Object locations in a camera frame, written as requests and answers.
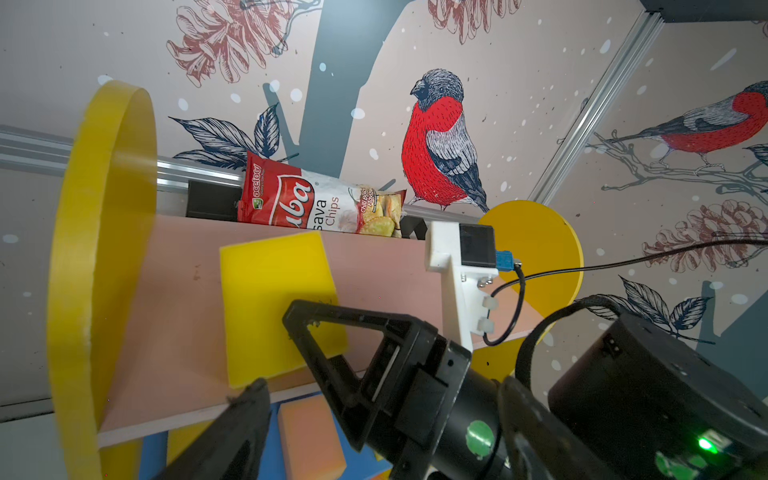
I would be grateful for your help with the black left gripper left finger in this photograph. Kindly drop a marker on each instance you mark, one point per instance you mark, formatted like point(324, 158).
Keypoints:
point(232, 446)

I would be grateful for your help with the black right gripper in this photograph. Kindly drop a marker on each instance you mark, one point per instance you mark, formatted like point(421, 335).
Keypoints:
point(395, 387)

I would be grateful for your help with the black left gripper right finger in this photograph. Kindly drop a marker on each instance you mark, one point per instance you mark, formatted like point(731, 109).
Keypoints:
point(540, 446)

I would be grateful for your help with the salmon pink sponge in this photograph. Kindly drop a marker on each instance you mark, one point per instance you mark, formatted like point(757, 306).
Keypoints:
point(310, 443)

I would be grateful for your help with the bright yellow sponge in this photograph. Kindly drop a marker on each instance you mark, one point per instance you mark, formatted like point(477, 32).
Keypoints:
point(259, 282)

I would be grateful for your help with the yellow rectangular sponge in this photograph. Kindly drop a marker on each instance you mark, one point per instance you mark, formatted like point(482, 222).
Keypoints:
point(181, 438)

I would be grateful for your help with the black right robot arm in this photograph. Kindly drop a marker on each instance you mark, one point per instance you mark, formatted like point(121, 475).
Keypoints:
point(638, 404)

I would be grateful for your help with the yellow wooden shelf unit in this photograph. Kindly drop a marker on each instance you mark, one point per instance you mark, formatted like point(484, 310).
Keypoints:
point(136, 338)

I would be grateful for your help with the red chips bag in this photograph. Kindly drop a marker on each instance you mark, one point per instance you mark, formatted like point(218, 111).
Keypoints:
point(278, 194)

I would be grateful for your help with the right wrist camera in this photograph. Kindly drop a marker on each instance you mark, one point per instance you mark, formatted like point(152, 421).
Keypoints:
point(466, 258)

